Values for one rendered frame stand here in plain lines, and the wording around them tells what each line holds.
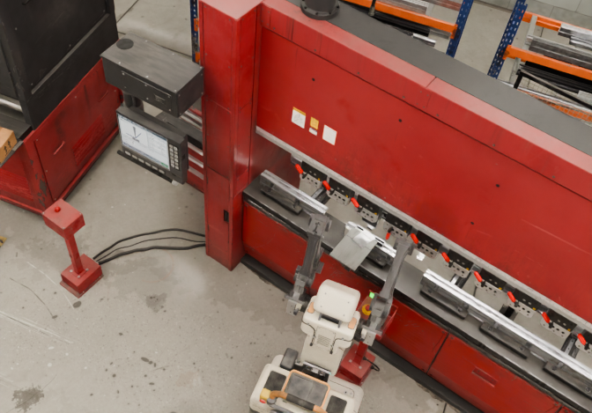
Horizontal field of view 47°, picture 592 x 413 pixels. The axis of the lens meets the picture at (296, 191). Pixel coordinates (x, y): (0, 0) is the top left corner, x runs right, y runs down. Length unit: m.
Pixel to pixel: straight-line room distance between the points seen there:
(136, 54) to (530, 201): 2.13
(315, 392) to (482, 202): 1.32
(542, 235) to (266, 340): 2.20
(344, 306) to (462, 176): 0.88
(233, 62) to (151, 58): 0.45
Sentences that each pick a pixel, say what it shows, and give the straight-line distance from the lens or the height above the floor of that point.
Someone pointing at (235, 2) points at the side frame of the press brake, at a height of 2.30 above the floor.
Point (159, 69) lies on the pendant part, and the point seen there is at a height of 1.95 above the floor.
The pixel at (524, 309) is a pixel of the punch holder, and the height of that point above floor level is 1.22.
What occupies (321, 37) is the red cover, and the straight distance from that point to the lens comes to 3.41.
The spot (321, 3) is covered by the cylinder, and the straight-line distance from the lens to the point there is 3.44.
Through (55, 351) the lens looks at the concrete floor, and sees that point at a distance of 4.98.
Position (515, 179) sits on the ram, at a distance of 3.32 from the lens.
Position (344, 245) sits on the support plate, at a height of 1.00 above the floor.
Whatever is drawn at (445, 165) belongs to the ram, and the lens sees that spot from 3.46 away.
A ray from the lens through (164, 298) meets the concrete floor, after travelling 5.06.
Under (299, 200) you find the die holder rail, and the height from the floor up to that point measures 0.96.
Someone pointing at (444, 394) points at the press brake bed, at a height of 0.05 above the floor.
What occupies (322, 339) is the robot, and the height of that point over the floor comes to 1.12.
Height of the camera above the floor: 4.37
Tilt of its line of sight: 51 degrees down
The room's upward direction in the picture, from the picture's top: 8 degrees clockwise
